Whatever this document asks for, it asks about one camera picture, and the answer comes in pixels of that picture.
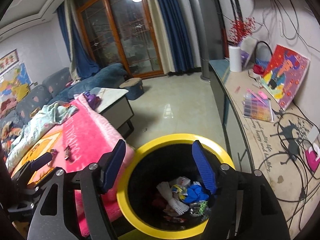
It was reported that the blue plastic bag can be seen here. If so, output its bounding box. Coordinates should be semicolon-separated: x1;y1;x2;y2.
183;181;209;204

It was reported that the green dark snack wrapper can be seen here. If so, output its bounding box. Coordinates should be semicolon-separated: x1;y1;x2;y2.
189;200;210;217

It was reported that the white foam net sleeve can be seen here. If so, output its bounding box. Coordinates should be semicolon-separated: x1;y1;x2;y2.
157;181;189;215

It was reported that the yellow white snack bag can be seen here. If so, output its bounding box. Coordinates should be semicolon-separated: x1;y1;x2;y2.
171;184;188;199

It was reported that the yellow rimmed black trash bin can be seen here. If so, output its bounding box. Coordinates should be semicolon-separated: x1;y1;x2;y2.
117;133;234;239

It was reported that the pink cartoon fleece blanket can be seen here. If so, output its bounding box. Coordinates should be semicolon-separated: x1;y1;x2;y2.
11;94;134;239

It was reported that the light blue floral blanket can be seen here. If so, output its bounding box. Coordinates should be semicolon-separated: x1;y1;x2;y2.
5;101;78;173

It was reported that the white top coffee table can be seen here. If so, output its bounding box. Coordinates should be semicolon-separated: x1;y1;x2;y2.
90;87;134;139

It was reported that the blue grey sofa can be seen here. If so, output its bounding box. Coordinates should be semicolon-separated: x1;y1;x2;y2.
1;63;127;128

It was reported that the china map poster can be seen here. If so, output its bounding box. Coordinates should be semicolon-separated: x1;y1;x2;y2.
1;63;32;102

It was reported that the long tv cabinet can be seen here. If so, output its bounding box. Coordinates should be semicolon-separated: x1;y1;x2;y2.
210;60;319;239

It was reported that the colourful bead organiser box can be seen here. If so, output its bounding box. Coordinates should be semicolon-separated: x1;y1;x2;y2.
242;91;274;122

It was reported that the small round footstool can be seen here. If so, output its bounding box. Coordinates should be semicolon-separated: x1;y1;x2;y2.
119;77;144;101

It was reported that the left blue curtain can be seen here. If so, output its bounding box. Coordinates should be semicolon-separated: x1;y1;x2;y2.
56;0;100;81

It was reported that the blue curtain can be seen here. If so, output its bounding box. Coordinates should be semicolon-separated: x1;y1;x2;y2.
147;0;194;75
56;0;100;81

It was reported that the pink small device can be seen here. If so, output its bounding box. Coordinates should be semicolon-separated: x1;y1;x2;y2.
305;143;320;172

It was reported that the white paper towel roll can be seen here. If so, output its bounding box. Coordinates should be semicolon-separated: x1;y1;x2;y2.
228;46;242;73

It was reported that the right blue curtain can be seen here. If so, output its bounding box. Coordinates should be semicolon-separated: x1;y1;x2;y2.
147;0;194;75

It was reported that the colourful portrait painting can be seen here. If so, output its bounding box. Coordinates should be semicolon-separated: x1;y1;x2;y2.
260;44;310;110

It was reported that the red berry branch decoration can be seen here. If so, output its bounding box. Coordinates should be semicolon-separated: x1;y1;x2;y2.
227;17;256;46

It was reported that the wooden glass sliding door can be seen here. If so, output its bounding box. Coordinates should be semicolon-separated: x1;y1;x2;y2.
74;0;164;79

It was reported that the silver tower air conditioner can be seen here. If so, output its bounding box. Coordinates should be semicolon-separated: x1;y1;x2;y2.
189;0;224;82

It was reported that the black cable loop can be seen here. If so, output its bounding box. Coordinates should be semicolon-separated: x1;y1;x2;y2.
257;112;320;203

